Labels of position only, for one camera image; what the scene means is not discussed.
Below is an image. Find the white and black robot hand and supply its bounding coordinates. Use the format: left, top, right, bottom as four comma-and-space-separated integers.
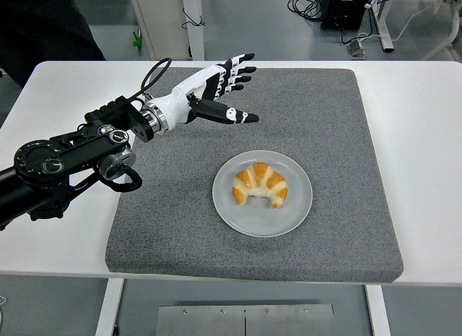
157, 53, 261, 131

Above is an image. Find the grey metal plate with screws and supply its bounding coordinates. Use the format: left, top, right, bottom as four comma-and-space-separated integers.
155, 303, 336, 336

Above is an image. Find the black computer box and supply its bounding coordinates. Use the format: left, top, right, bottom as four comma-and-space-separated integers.
320, 0, 372, 30

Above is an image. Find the black floor cable bundle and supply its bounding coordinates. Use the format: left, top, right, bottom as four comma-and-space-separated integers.
287, 0, 324, 22

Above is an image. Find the golden croissant bread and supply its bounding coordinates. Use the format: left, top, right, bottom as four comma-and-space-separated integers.
232, 162, 289, 210

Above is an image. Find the black cable on post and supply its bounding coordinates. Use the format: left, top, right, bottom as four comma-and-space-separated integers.
181, 7, 206, 28

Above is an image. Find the white desk leg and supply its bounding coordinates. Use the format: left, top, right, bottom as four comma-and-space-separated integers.
371, 0, 395, 52

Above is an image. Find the round pale grey plate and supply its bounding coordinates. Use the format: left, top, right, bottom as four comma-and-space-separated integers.
212, 150, 314, 238

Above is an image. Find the white square post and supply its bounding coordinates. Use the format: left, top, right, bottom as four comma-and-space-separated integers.
181, 0, 206, 61

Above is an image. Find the white floor cable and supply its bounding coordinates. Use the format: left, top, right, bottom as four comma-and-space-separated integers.
341, 3, 436, 46

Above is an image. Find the beige cabinet panel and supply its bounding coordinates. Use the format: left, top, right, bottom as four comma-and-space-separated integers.
126, 0, 191, 61

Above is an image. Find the grey felt mat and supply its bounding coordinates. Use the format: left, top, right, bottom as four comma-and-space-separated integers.
104, 66, 404, 285

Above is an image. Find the clear grey foot pedal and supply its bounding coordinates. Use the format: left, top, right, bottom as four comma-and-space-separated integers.
346, 39, 369, 59

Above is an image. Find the white table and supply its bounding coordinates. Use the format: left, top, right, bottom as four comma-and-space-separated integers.
0, 60, 462, 336

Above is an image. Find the white curved tube frame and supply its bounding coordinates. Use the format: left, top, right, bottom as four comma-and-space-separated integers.
420, 0, 462, 61

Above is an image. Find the person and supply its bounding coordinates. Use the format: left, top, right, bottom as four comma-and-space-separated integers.
0, 0, 106, 87

